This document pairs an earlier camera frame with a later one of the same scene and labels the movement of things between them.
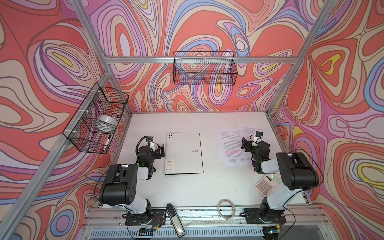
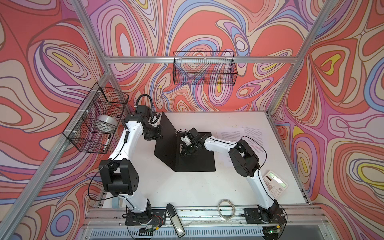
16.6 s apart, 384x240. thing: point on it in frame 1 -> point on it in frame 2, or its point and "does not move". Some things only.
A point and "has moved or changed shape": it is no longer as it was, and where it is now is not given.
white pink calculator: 267,184 does not move
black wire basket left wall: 95,123 does not move
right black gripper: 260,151 -> 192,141
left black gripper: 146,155 -> 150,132
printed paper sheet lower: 248,131 does not move
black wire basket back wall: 208,68 does not move
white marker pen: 107,142 does not move
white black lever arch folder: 183,154 has moved or changed shape
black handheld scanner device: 177,222 does not move
